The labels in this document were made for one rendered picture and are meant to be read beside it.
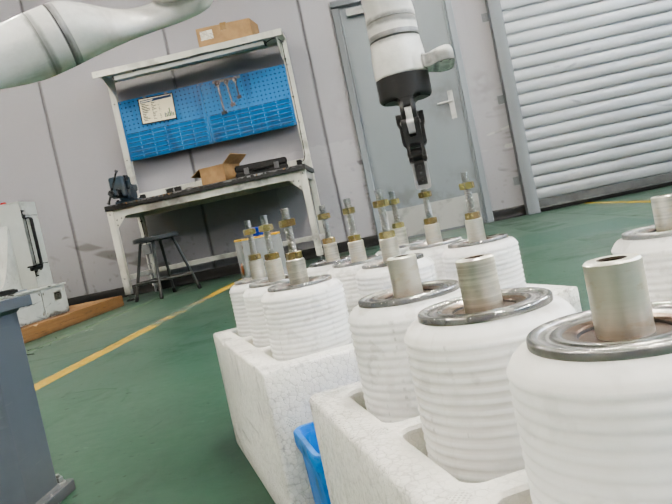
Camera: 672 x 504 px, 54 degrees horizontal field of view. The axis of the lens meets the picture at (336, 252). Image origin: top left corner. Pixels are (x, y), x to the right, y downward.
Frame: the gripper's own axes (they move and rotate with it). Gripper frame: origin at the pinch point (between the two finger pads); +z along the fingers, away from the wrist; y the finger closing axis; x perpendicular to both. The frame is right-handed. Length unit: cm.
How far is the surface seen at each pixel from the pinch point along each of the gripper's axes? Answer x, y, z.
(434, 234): 0.2, 1.1, 8.5
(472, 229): 5.0, 11.5, 8.1
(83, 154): -295, -462, -95
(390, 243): -4.9, 16.8, 7.5
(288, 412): -17.4, 30.8, 21.7
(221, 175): -162, -423, -46
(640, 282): 8, 69, 8
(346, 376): -11.4, 27.7, 19.7
